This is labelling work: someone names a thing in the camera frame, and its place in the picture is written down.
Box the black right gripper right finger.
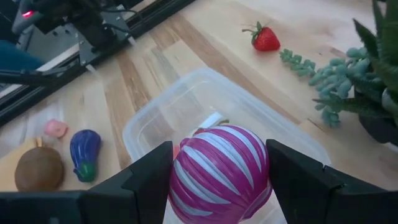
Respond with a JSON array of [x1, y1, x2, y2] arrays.
[[266, 139, 398, 224]]

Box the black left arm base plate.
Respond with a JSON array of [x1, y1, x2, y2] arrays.
[[18, 12, 137, 68]]

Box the red toy strawberry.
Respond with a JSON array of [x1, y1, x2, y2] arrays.
[[241, 21, 282, 52]]

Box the black desk support bar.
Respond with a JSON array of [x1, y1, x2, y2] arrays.
[[0, 68, 77, 87]]

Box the potted green succulent plant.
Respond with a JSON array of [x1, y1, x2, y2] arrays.
[[279, 0, 398, 147]]

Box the dark blue toy eggplant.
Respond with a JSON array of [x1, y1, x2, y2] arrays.
[[69, 129, 103, 184]]

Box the brown toy kiwi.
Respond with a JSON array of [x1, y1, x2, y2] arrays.
[[14, 146, 65, 192]]

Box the purple white striped toy onion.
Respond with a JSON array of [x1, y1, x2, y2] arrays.
[[169, 124, 274, 224]]

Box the clear plastic tupperware container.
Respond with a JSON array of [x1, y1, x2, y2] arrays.
[[122, 67, 332, 224]]

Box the person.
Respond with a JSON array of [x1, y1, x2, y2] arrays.
[[0, 39, 46, 72]]

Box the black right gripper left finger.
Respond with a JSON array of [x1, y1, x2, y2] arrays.
[[74, 141, 174, 224]]

